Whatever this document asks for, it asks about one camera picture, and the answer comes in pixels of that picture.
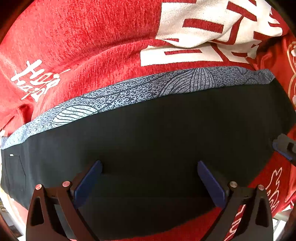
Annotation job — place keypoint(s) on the black pants blue patterned waistband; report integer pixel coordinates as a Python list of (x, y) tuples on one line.
[(149, 133)]

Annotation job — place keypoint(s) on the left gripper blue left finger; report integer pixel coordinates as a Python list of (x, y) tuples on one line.
[(84, 182)]

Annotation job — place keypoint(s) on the red blanket white characters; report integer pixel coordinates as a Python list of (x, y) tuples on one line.
[(52, 51)]

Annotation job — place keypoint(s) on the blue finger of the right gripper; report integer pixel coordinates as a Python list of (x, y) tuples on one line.
[(284, 147)]

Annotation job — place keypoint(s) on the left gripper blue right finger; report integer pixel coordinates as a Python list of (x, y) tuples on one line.
[(214, 182)]

